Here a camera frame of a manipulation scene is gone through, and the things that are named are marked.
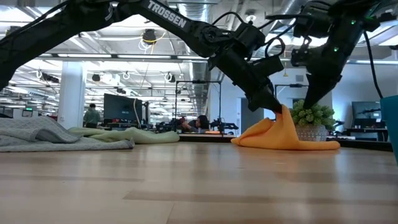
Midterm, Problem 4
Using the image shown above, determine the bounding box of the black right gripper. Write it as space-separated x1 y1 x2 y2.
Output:
303 20 365 110

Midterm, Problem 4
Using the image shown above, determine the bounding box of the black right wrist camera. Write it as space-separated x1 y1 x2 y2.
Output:
291 36 313 68

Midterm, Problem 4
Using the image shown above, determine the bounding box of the black metal frame rig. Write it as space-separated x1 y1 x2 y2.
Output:
274 82 310 108

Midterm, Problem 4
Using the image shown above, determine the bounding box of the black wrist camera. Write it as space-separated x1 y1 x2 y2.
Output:
291 36 313 68
251 54 285 77

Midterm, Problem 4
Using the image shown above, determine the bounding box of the green plant in white pot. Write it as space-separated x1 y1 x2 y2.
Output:
289 99 337 142

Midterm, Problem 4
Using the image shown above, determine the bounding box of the black ceiling device yellow cable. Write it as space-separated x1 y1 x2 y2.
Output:
142 28 157 45

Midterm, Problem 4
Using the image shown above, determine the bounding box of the black desk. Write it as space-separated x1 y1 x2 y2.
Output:
343 127 390 137

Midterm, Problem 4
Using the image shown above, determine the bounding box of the white building column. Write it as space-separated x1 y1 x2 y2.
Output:
57 60 87 130

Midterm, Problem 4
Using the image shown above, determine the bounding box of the ribbed silver ventilation duct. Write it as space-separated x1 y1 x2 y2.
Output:
177 2 213 116

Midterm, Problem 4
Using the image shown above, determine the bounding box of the orange microfiber towel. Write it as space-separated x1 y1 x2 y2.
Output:
230 105 341 151

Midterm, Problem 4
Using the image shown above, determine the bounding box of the long ceiling light strip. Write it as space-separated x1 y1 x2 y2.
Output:
34 53 398 65

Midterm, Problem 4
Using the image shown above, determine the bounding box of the grey door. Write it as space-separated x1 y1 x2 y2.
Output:
241 97 265 135

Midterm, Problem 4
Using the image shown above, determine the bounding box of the large black monitor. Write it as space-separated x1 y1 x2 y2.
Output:
103 93 144 123

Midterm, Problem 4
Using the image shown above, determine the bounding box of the black table edge rail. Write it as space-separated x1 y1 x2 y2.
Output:
178 133 394 153

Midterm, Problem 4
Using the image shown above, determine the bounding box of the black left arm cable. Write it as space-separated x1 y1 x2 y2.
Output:
211 11 287 60

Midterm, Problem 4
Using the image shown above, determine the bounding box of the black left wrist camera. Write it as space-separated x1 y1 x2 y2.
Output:
251 54 285 77

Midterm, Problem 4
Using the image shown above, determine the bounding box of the smooth silver ventilation duct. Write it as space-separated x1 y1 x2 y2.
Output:
248 0 309 63

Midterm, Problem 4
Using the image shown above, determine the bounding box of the light green towel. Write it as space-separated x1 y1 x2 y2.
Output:
68 126 181 145

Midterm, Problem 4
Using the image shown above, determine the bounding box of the person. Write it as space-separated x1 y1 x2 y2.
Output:
180 114 210 134
83 103 102 129

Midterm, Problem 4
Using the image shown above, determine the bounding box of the black monitor lit screen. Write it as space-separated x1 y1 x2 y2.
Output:
351 101 382 128

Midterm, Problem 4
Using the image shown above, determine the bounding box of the grey waffle towel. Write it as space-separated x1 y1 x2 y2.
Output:
0 116 136 153

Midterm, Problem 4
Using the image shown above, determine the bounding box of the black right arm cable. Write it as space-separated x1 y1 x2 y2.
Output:
363 30 384 100

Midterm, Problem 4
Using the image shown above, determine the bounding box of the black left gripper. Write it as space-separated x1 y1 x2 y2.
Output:
207 48 284 114

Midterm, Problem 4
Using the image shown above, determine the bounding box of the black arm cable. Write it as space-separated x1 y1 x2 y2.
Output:
211 11 287 60
363 30 384 100

